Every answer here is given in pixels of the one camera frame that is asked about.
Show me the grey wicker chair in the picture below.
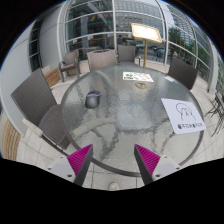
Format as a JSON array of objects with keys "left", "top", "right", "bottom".
[
  {"left": 10, "top": 68, "right": 72, "bottom": 152},
  {"left": 167, "top": 55, "right": 199, "bottom": 91},
  {"left": 86, "top": 49, "right": 119, "bottom": 72},
  {"left": 58, "top": 49, "right": 81, "bottom": 83},
  {"left": 117, "top": 44, "right": 141, "bottom": 65}
]

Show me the gold menu stand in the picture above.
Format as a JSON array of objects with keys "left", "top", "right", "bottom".
[{"left": 130, "top": 22, "right": 163, "bottom": 69}]

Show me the white mouse pad with drawing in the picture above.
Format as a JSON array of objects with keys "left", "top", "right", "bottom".
[{"left": 161, "top": 97, "right": 207, "bottom": 135}]

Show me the dark metal folding chair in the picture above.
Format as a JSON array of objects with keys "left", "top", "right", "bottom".
[{"left": 203, "top": 83, "right": 224, "bottom": 138}]

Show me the black computer mouse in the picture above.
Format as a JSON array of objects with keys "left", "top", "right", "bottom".
[{"left": 84, "top": 89, "right": 102, "bottom": 109}]

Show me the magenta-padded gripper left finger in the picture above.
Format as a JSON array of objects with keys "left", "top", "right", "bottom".
[{"left": 47, "top": 143, "right": 94, "bottom": 187}]

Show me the beige tape roll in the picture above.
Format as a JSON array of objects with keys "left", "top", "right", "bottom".
[{"left": 134, "top": 81, "right": 149, "bottom": 90}]

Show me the wooden slat bench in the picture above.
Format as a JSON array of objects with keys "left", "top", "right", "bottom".
[{"left": 42, "top": 65, "right": 63, "bottom": 88}]

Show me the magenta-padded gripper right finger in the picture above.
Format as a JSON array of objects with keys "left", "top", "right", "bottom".
[{"left": 134, "top": 144, "right": 182, "bottom": 186}]

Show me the printed picture menu card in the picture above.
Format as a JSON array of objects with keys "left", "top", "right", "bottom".
[{"left": 122, "top": 71, "right": 155, "bottom": 83}]

